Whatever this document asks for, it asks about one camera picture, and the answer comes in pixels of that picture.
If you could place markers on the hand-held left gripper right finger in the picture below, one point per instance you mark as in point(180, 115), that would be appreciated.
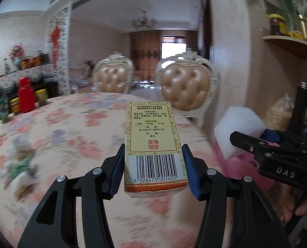
point(191, 171)

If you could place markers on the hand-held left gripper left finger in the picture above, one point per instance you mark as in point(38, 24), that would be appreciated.
point(116, 169)

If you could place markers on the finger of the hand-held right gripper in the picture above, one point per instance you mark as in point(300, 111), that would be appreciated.
point(272, 135)
point(249, 144)

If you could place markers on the white foam block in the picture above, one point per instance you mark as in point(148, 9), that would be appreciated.
point(236, 131)

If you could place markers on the pink plastic bag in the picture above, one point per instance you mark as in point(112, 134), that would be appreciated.
point(241, 171)

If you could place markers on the yellow cardboard medicine box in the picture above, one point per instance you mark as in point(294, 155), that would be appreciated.
point(153, 134)

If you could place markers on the clear plastic food bag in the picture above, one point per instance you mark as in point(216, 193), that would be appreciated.
point(278, 113)

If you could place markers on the floral tablecloth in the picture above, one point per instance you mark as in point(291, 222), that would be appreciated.
point(78, 124)

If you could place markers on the beige tufted dining chair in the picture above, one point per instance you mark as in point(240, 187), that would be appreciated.
point(113, 76)
point(187, 85)

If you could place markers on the green patterned wrapper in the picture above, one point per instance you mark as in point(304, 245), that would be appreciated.
point(20, 169)

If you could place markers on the pale ornate sofa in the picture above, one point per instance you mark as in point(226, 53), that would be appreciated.
point(80, 76)

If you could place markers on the dark piano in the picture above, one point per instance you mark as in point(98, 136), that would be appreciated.
point(51, 89)

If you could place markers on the brown pickle jar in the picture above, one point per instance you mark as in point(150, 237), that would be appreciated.
point(41, 98)

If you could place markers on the dark red jar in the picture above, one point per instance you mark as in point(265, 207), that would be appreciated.
point(276, 25)

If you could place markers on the red thermos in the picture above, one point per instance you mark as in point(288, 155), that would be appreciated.
point(26, 98)

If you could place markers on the brown curtain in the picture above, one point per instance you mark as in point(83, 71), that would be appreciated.
point(144, 54)

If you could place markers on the yellow lidded jar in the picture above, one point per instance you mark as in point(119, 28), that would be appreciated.
point(14, 107)

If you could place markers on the dark wooden door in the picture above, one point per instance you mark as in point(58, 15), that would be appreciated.
point(205, 31)

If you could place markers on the window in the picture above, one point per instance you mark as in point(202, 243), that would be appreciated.
point(173, 49)

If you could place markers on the glass vase green stems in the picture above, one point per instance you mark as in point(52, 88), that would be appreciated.
point(290, 13)

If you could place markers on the green bottle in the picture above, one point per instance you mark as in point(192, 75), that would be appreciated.
point(4, 108)

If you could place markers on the black handbag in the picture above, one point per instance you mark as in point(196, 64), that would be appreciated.
point(44, 58)

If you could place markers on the floral lace cover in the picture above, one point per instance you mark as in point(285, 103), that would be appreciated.
point(21, 75)

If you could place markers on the white lattice screen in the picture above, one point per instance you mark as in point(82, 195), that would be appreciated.
point(64, 44)

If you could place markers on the chandelier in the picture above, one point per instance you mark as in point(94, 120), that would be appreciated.
point(144, 22)

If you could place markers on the pink flower vase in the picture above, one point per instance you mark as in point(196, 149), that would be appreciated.
point(16, 53)

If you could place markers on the wooden wall shelf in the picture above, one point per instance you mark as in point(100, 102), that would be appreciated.
point(293, 47)

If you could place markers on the red knot wall ornament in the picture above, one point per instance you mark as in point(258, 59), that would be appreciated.
point(56, 38)

